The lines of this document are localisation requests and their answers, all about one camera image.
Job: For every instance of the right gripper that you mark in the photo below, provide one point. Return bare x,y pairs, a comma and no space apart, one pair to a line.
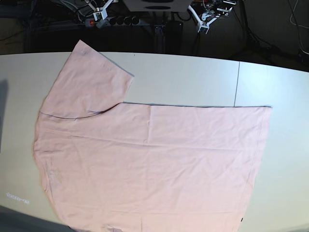
100,12

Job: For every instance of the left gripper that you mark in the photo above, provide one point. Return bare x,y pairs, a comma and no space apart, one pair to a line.
211,9

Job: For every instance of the pink T-shirt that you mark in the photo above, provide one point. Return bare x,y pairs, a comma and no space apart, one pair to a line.
111,166

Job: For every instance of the black power strip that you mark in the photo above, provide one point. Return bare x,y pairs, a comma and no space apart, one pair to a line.
113,22

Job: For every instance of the black power adapter box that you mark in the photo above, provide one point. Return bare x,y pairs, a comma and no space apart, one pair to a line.
174,28

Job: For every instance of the aluminium table leg post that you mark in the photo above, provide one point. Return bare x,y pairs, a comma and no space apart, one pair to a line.
159,39

